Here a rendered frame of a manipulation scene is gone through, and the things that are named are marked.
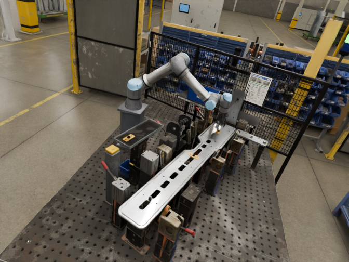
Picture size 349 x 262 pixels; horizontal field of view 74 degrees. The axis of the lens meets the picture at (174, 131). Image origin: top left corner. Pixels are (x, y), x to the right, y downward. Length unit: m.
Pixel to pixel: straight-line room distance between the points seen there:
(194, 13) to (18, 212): 7.49
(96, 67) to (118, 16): 0.98
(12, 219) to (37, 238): 1.09
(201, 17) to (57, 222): 7.76
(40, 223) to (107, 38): 3.20
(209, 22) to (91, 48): 5.02
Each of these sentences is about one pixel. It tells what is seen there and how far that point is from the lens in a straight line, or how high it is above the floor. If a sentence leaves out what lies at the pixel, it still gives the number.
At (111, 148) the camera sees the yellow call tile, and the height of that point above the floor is 1.16.
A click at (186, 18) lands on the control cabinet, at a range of 8.68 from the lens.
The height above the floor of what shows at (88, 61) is 0.66.
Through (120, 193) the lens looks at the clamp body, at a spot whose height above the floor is 1.02.
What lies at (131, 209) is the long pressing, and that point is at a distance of 1.33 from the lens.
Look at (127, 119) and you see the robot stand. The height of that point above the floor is 1.01.
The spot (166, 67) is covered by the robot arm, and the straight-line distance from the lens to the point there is 1.93.
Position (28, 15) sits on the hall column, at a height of 0.55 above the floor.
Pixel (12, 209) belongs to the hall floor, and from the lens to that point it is 2.81.
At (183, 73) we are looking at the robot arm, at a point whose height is 1.51.
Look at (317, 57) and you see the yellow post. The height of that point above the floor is 1.71.
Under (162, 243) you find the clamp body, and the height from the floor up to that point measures 0.87.
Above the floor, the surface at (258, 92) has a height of 1.27.
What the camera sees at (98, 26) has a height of 1.28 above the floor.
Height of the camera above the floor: 2.04
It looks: 32 degrees down
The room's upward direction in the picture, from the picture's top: 10 degrees clockwise
